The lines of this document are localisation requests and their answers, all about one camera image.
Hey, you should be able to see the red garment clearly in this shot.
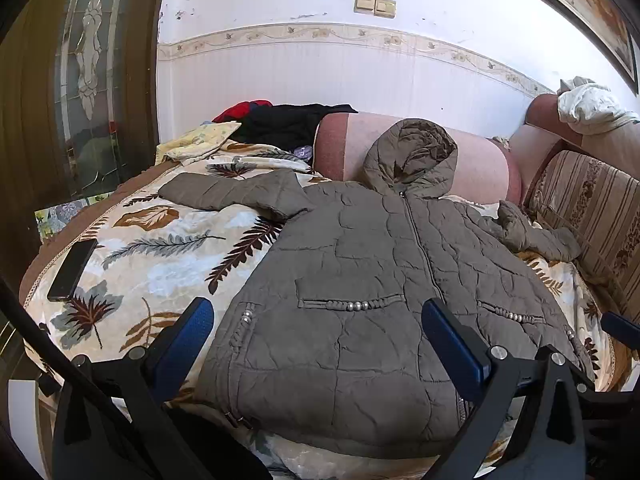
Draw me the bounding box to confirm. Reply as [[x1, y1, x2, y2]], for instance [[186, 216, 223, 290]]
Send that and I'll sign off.
[[212, 100, 272, 124]]

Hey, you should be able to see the leaf-patterned plush blanket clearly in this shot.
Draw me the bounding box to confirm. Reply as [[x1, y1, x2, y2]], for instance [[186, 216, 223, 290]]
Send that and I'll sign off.
[[20, 141, 632, 479]]

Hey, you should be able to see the beige wall switch panel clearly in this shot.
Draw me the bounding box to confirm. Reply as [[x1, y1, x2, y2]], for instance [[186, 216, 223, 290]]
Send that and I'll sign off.
[[354, 0, 396, 18]]

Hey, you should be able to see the wooden glass-panel door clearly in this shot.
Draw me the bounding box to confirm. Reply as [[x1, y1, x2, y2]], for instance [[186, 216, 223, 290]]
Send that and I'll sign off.
[[1, 0, 160, 281]]

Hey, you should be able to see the black cable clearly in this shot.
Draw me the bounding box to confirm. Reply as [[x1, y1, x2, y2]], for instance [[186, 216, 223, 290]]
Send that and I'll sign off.
[[0, 274, 202, 480]]

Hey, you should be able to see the pink bolster pillow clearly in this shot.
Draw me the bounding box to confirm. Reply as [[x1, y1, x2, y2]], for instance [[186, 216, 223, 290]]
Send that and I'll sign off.
[[314, 113, 523, 204]]

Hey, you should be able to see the yellow floral pillow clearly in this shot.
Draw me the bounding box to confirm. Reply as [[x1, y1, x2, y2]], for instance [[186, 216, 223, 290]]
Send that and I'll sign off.
[[155, 122, 241, 166]]

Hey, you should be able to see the pink sofa armrest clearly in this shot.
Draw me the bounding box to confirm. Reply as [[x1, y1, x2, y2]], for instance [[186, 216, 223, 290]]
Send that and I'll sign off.
[[509, 93, 639, 204]]

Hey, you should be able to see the striped beige cushion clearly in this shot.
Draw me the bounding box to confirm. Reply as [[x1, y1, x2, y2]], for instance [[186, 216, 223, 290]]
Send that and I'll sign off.
[[526, 151, 639, 323]]

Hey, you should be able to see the purple patterned small cloth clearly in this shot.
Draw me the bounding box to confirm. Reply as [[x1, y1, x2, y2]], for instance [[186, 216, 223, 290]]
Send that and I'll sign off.
[[293, 145, 314, 162]]

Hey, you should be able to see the black garment pile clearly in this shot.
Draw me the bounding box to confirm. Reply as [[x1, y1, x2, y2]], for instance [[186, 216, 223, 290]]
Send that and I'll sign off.
[[230, 104, 357, 152]]

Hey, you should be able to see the white crumpled cloth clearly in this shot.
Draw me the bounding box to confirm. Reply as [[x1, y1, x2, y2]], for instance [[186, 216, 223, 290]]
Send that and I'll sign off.
[[556, 76, 639, 136]]

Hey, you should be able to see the olive quilted hooded jacket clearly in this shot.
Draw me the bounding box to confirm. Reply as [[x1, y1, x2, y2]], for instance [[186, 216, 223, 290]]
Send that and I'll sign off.
[[160, 119, 592, 458]]

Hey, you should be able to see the black smartphone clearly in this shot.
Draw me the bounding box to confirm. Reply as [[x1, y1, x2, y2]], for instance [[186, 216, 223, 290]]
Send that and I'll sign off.
[[47, 238, 98, 302]]

